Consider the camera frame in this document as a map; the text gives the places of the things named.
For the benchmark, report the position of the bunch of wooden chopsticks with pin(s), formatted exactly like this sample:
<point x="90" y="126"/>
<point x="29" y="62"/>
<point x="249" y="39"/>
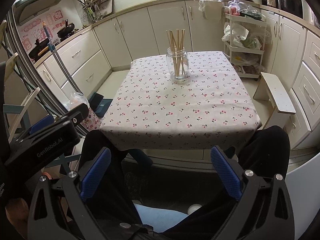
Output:
<point x="178" y="45"/>

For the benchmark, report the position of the pink wall sticker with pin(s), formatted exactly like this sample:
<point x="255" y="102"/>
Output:
<point x="30" y="30"/>

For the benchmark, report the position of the cherry print tablecloth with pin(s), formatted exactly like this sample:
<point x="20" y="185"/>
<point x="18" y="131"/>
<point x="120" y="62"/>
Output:
<point x="175" y="110"/>

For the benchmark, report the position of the person's left hand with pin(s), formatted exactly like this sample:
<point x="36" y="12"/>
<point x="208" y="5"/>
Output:
<point x="16" y="211"/>

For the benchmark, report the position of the wall rack with kitchen utensils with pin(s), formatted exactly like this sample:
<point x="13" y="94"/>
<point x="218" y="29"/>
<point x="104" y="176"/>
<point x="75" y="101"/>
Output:
<point x="100" y="2"/>

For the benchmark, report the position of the person's black trousers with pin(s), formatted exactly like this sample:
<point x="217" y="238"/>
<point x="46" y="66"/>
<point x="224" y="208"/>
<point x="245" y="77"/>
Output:
<point x="265" y="150"/>

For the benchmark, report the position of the white rolling cart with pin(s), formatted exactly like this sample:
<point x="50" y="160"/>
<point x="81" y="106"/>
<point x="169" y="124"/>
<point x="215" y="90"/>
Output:
<point x="250" y="22"/>

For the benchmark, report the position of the black wok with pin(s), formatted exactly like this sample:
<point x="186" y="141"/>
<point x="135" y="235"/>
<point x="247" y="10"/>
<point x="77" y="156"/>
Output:
<point x="37" y="50"/>

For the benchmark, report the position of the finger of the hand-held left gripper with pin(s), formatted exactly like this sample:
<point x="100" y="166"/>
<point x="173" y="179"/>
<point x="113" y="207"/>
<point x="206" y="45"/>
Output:
<point x="40" y="127"/>
<point x="75" y="116"/>

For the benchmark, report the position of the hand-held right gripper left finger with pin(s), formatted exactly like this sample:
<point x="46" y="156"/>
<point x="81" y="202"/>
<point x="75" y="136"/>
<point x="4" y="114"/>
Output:
<point x="96" y="173"/>

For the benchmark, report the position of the beige folding rack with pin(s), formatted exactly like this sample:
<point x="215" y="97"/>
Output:
<point x="11" y="65"/>

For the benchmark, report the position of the white step stool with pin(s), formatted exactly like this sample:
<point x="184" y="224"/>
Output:
<point x="277" y="92"/>

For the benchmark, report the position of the clear glass jar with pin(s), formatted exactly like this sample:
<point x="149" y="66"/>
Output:
<point x="185" y="67"/>

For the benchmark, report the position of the cream kitchen base cabinets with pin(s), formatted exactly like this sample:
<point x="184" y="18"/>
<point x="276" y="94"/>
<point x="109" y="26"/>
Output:
<point x="165" y="25"/>

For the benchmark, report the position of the dark bathroom scale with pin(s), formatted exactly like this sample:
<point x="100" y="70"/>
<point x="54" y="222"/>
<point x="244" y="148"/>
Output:
<point x="102" y="105"/>

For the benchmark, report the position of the black rice cooker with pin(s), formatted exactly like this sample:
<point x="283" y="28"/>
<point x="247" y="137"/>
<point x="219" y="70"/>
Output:
<point x="291" y="5"/>

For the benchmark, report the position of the light blue seat cushion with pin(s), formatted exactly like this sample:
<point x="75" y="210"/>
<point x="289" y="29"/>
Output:
<point x="160" y="217"/>

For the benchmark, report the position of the clear floral plastic bag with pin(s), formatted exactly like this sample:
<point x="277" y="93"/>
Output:
<point x="93" y="120"/>

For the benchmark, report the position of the white plastic bags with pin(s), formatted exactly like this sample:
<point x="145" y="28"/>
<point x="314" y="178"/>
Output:
<point x="235" y="36"/>

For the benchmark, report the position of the white shoe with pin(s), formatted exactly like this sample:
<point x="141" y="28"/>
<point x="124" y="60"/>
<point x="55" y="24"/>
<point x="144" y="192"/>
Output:
<point x="137" y="201"/>
<point x="195" y="208"/>

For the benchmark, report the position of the black cooking pot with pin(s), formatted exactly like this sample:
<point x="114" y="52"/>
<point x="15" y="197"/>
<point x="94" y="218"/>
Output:
<point x="66" y="30"/>

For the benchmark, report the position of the white hanging waste bin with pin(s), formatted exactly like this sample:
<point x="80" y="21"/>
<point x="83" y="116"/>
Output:
<point x="212" y="11"/>

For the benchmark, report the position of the grey range hood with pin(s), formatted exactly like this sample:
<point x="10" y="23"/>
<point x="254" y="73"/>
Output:
<point x="40" y="7"/>

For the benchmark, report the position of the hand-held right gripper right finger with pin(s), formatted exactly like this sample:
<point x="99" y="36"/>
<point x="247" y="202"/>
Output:
<point x="225" y="175"/>

